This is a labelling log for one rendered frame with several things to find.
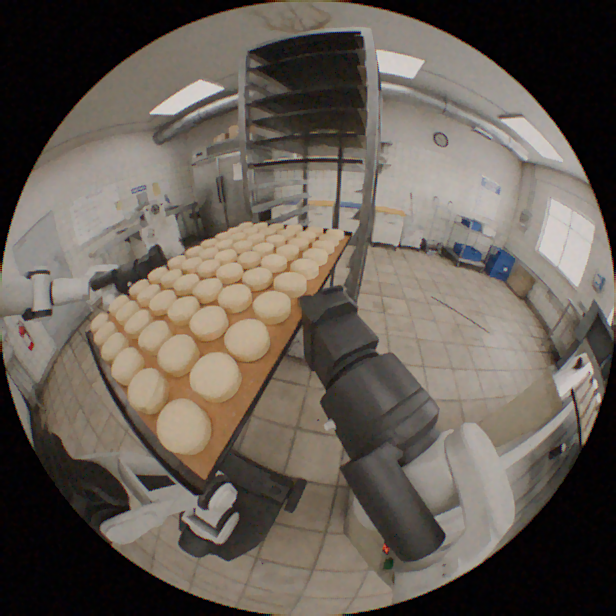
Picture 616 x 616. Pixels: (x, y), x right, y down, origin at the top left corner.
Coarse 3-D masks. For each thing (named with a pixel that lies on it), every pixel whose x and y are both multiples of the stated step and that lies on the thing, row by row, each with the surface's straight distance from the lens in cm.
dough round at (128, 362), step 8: (120, 352) 29; (128, 352) 28; (136, 352) 27; (120, 360) 28; (128, 360) 27; (136, 360) 26; (144, 360) 27; (112, 368) 28; (120, 368) 27; (128, 368) 26; (136, 368) 26; (120, 376) 26; (128, 376) 26; (128, 384) 27
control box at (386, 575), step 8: (384, 552) 53; (392, 552) 50; (384, 560) 54; (392, 560) 49; (400, 560) 47; (384, 568) 54; (392, 568) 50; (384, 576) 54; (392, 576) 50; (392, 584) 50
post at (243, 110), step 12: (240, 60) 98; (240, 72) 93; (240, 84) 89; (240, 96) 86; (240, 108) 84; (240, 120) 82; (240, 132) 81; (240, 144) 80; (240, 156) 79; (252, 180) 79; (252, 192) 78; (252, 204) 78; (252, 216) 78
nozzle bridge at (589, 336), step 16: (592, 304) 93; (592, 320) 92; (592, 336) 101; (608, 336) 100; (576, 352) 113; (592, 352) 97; (608, 352) 100; (560, 368) 107; (592, 368) 96; (608, 368) 100
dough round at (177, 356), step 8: (176, 336) 24; (184, 336) 23; (168, 344) 24; (176, 344) 23; (184, 344) 22; (192, 344) 22; (160, 352) 24; (168, 352) 23; (176, 352) 22; (184, 352) 21; (192, 352) 21; (160, 360) 23; (168, 360) 22; (176, 360) 21; (184, 360) 21; (192, 360) 21; (168, 368) 22; (176, 368) 21; (184, 368) 21; (176, 376) 22
